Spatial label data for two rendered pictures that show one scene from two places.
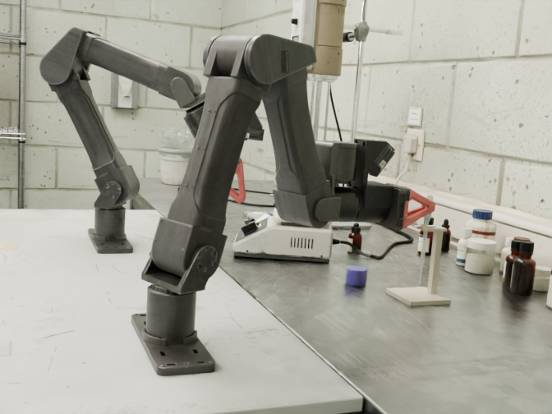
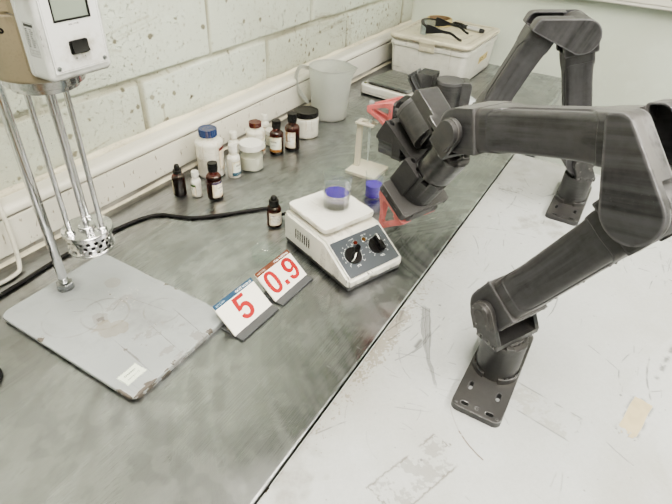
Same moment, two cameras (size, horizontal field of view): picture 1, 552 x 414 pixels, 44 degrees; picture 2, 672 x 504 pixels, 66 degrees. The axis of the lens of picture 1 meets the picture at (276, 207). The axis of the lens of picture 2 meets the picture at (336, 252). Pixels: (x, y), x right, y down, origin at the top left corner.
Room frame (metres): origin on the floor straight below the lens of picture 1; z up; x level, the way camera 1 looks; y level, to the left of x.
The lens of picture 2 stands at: (1.93, 0.59, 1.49)
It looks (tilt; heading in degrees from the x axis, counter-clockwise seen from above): 36 degrees down; 230
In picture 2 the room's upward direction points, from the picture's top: 3 degrees clockwise
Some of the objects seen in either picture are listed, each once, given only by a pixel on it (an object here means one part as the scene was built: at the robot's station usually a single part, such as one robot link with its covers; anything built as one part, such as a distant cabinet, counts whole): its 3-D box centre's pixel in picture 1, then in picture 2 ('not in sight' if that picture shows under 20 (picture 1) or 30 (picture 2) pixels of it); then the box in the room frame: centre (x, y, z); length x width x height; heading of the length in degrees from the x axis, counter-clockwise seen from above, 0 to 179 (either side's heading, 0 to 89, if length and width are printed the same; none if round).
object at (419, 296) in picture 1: (420, 262); (368, 147); (1.14, -0.25, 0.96); 0.08 x 0.08 x 0.13; 22
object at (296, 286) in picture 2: not in sight; (284, 276); (1.55, 0.00, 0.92); 0.09 x 0.06 x 0.04; 19
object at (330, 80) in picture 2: not in sight; (325, 90); (1.01, -0.60, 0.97); 0.18 x 0.13 x 0.15; 134
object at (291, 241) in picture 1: (287, 236); (338, 234); (1.41, -0.03, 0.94); 0.22 x 0.13 x 0.08; 90
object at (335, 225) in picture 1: (305, 219); (116, 316); (1.82, -0.08, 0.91); 0.30 x 0.20 x 0.01; 111
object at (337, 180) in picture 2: not in sight; (336, 190); (1.41, -0.05, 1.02); 0.06 x 0.05 x 0.08; 16
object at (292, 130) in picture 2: (524, 267); (292, 130); (1.22, -0.46, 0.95); 0.04 x 0.04 x 0.10
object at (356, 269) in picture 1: (356, 268); (374, 183); (1.21, -0.15, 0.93); 0.04 x 0.04 x 0.06
